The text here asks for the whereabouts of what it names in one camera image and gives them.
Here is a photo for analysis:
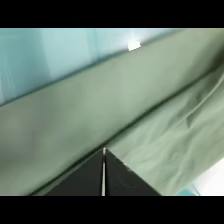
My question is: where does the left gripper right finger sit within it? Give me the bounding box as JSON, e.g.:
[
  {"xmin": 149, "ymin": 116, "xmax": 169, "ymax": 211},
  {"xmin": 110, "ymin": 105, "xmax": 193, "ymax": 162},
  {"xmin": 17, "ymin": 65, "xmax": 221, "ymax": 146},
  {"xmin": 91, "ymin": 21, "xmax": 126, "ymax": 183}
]
[{"xmin": 105, "ymin": 148, "xmax": 162, "ymax": 197}]

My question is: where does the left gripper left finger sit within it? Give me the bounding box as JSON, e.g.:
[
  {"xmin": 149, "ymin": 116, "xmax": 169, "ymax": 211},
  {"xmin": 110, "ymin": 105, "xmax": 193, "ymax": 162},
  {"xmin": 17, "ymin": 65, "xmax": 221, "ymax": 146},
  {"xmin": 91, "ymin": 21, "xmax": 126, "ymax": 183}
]
[{"xmin": 42, "ymin": 148, "xmax": 104, "ymax": 197}]

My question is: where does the green shirt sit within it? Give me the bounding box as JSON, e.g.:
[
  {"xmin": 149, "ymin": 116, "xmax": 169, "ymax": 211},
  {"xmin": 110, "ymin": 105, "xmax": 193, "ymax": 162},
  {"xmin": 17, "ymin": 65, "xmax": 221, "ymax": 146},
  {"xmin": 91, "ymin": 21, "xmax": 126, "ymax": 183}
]
[{"xmin": 0, "ymin": 28, "xmax": 224, "ymax": 197}]

